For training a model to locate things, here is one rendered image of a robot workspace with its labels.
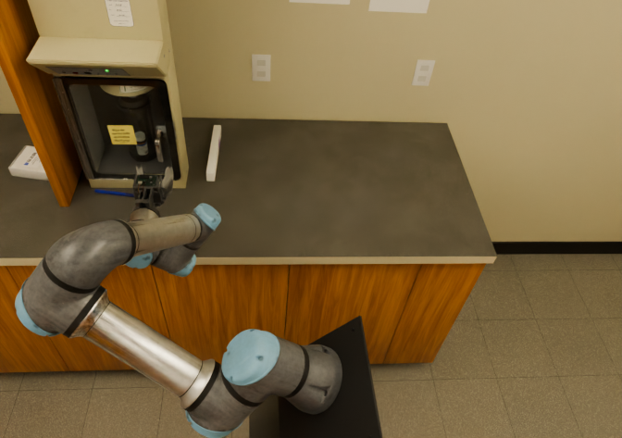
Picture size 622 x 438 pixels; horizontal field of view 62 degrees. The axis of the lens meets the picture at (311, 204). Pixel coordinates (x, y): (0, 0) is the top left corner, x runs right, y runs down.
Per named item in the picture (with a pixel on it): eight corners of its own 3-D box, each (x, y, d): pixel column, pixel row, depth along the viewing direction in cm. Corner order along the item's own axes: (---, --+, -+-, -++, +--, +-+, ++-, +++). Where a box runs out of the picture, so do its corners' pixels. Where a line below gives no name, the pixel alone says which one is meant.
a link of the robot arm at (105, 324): (267, 414, 107) (32, 263, 94) (223, 455, 111) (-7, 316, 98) (270, 374, 118) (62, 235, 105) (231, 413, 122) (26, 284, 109)
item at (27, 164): (29, 153, 186) (25, 144, 183) (71, 159, 186) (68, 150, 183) (11, 176, 178) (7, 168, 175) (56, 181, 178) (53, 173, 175)
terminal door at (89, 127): (89, 178, 173) (55, 75, 144) (181, 179, 176) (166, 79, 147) (89, 180, 173) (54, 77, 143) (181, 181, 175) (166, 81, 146)
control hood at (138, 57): (49, 68, 143) (38, 35, 135) (168, 72, 146) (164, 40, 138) (37, 93, 135) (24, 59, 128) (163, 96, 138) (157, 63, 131)
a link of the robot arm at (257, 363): (311, 374, 107) (262, 357, 99) (271, 413, 110) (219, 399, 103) (296, 331, 116) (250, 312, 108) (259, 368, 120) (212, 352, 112)
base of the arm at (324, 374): (342, 406, 110) (310, 396, 104) (294, 419, 118) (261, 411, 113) (341, 339, 119) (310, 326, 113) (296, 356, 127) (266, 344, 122)
